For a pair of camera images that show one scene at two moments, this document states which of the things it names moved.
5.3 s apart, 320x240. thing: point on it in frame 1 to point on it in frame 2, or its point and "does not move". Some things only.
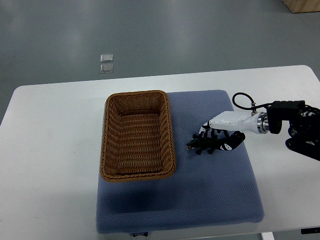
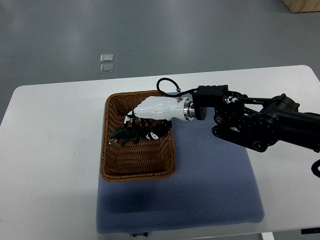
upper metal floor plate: x=106 y=58 does not move
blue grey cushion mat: x=214 y=189 does not move
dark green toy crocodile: x=201 y=144 to x=132 y=133
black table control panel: x=310 y=230 does not move
